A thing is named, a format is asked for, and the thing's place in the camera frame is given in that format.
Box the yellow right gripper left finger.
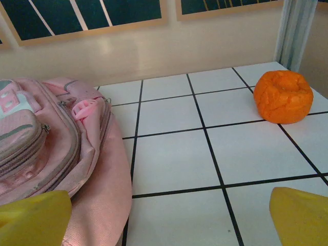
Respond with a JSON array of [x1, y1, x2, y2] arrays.
[[0, 190, 73, 246]]

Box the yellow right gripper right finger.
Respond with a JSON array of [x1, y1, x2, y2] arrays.
[[269, 187, 328, 246]]

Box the pink school backpack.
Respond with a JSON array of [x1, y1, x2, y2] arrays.
[[0, 78, 133, 246]]

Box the orange toy fruit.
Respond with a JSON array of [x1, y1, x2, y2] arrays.
[[253, 70, 315, 125]]

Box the aluminium frame post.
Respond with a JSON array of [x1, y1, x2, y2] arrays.
[[273, 0, 319, 72]]

